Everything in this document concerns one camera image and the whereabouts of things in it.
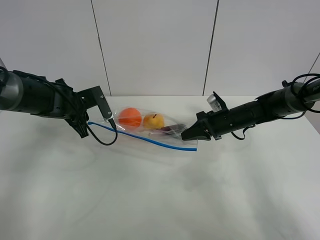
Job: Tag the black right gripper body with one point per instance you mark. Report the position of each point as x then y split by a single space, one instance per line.
216 124

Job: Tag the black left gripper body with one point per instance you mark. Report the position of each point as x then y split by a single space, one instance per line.
76 115

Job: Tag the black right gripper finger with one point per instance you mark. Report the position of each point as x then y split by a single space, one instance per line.
195 129
195 135

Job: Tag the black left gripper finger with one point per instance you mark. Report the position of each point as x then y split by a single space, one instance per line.
81 128

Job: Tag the clear zip bag blue seal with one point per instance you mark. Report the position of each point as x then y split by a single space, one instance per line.
141 133

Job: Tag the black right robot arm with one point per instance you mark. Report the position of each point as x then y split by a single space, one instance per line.
295 97

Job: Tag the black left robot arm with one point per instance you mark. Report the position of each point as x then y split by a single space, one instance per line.
32 94

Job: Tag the purple eggplant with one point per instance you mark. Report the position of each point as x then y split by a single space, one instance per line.
170 130

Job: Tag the yellow pear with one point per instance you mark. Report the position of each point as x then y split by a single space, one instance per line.
153 121

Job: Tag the orange fruit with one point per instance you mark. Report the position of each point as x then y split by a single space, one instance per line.
130 117

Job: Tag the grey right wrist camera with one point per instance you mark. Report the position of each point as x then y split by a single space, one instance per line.
216 103

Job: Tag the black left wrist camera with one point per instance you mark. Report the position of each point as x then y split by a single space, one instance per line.
94 97

